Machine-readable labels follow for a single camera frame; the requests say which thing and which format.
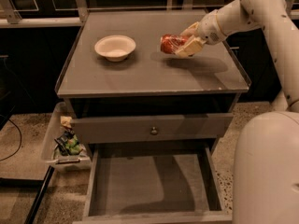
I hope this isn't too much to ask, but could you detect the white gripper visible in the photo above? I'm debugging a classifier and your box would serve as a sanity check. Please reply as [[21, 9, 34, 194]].
[[175, 10, 227, 58]]

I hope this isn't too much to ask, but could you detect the red coke can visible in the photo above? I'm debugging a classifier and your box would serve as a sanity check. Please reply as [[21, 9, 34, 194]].
[[160, 35, 189, 54]]

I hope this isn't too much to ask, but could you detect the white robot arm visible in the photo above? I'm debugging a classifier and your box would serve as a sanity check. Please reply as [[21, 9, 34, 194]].
[[177, 0, 299, 224]]

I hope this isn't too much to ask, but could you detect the grey drawer cabinet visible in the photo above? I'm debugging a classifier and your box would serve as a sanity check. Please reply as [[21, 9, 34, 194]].
[[55, 10, 252, 154]]

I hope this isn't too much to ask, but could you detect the grey top drawer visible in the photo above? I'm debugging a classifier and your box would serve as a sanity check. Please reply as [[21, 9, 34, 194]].
[[71, 113, 233, 144]]

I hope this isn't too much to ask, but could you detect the brass drawer knob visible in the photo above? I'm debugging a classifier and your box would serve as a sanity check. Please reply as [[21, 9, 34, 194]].
[[150, 127, 158, 135]]

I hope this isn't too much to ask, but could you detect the open grey middle drawer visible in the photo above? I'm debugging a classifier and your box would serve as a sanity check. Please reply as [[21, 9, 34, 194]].
[[74, 140, 232, 224]]

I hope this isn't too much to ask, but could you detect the white paper bowl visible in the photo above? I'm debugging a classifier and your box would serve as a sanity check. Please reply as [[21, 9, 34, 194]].
[[94, 35, 136, 62]]

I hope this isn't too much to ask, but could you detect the tan snack packet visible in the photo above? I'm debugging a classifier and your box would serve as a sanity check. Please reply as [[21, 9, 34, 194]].
[[61, 116, 72, 128]]

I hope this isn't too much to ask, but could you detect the green snack bag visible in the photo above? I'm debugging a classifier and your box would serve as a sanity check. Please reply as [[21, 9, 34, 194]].
[[54, 131, 83, 156]]

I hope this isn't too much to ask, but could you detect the metal railing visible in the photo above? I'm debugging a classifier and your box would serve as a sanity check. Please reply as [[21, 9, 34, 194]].
[[0, 0, 299, 29]]

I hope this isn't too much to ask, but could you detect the black floor cable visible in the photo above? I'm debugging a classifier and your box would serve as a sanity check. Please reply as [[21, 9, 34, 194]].
[[0, 114, 23, 162]]

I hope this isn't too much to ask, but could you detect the black floor frame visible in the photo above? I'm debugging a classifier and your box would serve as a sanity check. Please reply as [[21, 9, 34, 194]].
[[0, 166, 54, 224]]

